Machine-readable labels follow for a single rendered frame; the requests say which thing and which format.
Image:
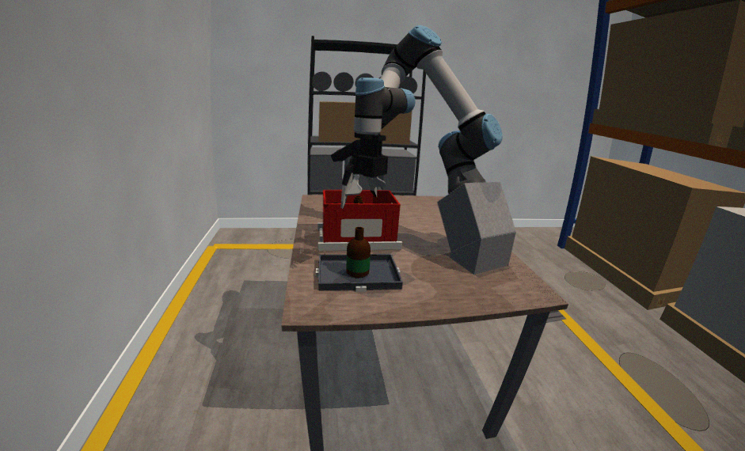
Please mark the red crate with dividers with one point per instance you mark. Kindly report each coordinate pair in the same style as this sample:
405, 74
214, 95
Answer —
380, 221

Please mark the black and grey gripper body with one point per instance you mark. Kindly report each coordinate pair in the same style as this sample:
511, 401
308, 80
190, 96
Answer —
368, 160

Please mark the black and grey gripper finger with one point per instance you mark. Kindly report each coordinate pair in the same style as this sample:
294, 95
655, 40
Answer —
350, 183
375, 182

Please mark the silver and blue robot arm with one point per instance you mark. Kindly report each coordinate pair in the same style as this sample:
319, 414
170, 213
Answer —
479, 132

